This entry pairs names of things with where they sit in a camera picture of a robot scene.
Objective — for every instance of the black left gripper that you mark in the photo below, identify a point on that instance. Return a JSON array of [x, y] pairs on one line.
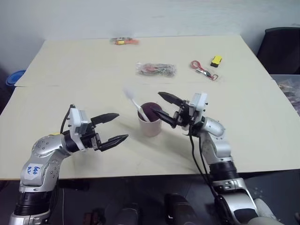
[[90, 138]]

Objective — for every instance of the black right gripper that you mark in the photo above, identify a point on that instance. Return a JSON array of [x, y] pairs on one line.
[[185, 114]]

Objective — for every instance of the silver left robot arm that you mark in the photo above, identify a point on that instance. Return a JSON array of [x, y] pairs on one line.
[[44, 150]]

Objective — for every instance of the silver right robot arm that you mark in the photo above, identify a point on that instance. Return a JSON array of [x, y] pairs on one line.
[[218, 145]]

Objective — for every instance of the pink mug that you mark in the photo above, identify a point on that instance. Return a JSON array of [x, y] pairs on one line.
[[150, 129]]

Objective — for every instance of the white toothbrush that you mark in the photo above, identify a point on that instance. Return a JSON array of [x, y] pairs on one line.
[[134, 102]]

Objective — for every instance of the clear bag of metal clips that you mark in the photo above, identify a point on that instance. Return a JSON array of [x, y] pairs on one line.
[[155, 69]]

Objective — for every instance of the yellow and black small box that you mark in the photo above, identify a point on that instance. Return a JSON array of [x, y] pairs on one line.
[[216, 60]]

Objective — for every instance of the clear bag of colourful items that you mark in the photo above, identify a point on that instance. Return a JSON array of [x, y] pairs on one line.
[[124, 41]]

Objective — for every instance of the blue bucket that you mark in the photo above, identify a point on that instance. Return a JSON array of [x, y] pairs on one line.
[[15, 77]]

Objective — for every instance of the black chair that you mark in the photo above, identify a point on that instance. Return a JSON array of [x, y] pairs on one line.
[[279, 50]]

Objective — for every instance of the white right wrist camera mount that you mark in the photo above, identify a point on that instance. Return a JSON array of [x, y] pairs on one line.
[[199, 101]]

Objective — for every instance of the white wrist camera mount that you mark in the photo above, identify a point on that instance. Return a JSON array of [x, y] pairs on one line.
[[199, 101], [76, 119]]

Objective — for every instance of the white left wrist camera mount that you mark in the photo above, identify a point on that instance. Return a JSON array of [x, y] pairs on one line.
[[76, 119]]

